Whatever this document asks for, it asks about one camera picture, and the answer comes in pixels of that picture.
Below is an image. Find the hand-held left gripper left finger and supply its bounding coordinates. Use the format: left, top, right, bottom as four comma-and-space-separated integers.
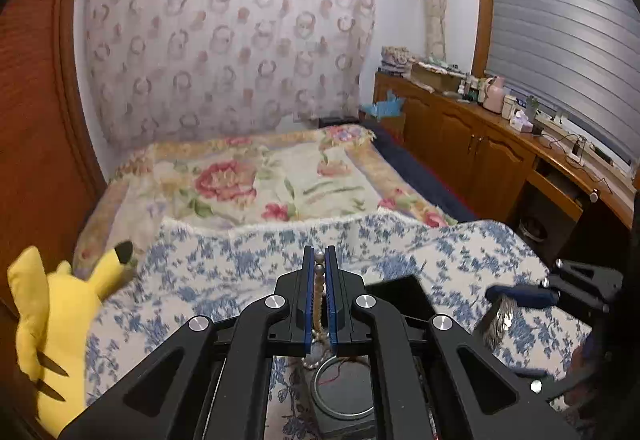
59, 245, 317, 440

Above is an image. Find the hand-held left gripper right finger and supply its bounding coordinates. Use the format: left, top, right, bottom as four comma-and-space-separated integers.
325, 245, 583, 440

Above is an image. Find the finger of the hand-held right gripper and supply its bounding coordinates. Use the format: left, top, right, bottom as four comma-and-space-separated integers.
496, 364, 593, 413
486, 259, 626, 317

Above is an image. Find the pearl necklace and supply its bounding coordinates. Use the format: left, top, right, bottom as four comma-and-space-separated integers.
300, 247, 347, 369

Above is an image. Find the silver sparkly bracelet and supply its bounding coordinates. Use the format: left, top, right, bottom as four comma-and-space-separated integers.
474, 296, 522, 352

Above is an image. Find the black jewelry box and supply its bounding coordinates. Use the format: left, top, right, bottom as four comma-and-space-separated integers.
212, 274, 453, 440

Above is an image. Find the black trash can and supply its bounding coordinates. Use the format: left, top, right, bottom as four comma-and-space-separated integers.
517, 216, 551, 243

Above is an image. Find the blue floral blanket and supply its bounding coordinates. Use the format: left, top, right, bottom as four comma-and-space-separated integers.
82, 214, 596, 440

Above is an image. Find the silver bangle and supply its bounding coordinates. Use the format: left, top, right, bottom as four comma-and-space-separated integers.
312, 356, 376, 421

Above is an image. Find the red flower bedspread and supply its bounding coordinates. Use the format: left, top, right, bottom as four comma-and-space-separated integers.
72, 124, 458, 273

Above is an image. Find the wooden cabinet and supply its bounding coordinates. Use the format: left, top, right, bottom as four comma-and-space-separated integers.
372, 70, 637, 266

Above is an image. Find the dark blue mattress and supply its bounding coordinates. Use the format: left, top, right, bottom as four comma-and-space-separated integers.
360, 120, 486, 223

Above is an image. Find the tissue box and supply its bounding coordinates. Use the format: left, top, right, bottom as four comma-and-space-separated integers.
510, 110, 537, 132

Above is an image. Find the blue plastic bag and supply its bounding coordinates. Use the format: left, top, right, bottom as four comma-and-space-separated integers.
360, 90, 407, 121

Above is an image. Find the pink bottle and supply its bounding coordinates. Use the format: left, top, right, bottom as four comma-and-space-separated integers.
482, 76, 507, 114

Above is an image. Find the cardboard box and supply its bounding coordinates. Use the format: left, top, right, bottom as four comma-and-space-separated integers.
410, 61, 463, 93

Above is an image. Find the yellow plush toy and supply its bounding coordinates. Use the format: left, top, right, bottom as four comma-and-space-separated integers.
7, 240, 136, 439

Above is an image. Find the grey window blind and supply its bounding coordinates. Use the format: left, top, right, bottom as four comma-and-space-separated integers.
484, 0, 640, 171

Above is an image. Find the wooden headboard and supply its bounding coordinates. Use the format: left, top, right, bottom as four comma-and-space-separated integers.
0, 0, 108, 440

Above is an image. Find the red string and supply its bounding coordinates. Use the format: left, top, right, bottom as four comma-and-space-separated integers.
320, 359, 362, 387

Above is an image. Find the black cable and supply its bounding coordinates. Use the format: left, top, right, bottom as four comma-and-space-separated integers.
540, 132, 616, 196

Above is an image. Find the patterned wall cloth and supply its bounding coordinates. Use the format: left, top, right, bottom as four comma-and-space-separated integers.
77, 0, 377, 152

